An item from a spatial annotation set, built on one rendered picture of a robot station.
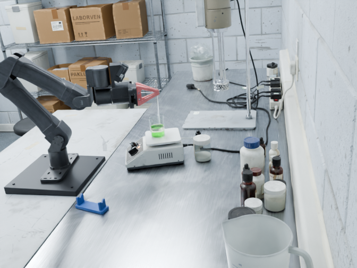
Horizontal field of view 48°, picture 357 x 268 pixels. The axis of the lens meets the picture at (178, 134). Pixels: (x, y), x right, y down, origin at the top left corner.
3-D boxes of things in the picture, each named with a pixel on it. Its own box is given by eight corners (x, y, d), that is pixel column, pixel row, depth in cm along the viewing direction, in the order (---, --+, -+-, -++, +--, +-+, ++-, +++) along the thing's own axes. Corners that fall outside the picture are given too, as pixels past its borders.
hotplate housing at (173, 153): (126, 171, 136) (122, 150, 133) (127, 155, 148) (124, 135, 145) (190, 163, 137) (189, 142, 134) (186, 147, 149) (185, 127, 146)
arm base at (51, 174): (76, 135, 144) (57, 135, 145) (56, 160, 126) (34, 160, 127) (79, 155, 147) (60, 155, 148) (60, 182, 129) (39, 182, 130)
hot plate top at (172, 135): (146, 147, 134) (145, 144, 134) (145, 133, 145) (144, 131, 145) (181, 142, 135) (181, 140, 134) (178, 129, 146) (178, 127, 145)
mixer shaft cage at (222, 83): (212, 91, 163) (208, 28, 154) (214, 86, 169) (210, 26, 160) (228, 91, 162) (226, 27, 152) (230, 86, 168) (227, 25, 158)
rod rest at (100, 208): (75, 208, 118) (73, 198, 116) (82, 202, 120) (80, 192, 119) (102, 215, 113) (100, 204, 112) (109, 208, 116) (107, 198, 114)
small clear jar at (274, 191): (260, 208, 109) (259, 187, 107) (271, 198, 113) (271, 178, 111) (278, 215, 106) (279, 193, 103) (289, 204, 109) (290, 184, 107)
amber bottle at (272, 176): (271, 183, 121) (271, 153, 117) (284, 184, 119) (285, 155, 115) (268, 189, 118) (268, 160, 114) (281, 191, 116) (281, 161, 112)
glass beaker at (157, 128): (158, 142, 135) (155, 119, 132) (147, 139, 139) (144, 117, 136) (170, 136, 139) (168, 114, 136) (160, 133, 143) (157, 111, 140)
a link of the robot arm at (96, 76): (109, 63, 131) (72, 65, 130) (107, 69, 123) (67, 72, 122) (113, 97, 135) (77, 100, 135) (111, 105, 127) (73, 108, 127)
